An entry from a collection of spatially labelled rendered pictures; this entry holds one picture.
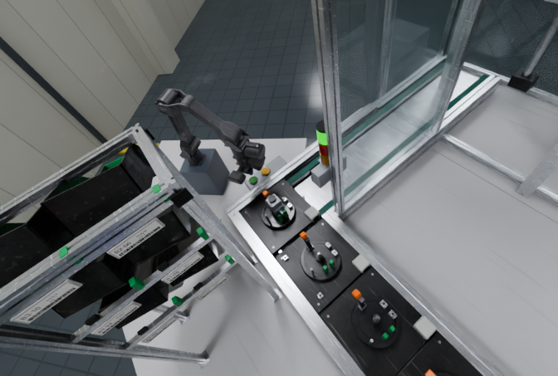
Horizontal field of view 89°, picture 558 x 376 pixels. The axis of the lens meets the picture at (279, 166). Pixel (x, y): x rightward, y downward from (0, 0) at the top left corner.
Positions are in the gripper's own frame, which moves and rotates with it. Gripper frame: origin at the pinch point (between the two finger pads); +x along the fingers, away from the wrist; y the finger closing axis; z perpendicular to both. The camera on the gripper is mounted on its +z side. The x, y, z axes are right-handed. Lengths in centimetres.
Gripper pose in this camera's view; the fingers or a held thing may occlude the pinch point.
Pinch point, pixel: (249, 170)
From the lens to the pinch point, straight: 120.2
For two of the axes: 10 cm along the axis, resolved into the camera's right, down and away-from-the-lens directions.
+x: 2.0, 5.8, 7.9
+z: 8.8, 2.4, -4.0
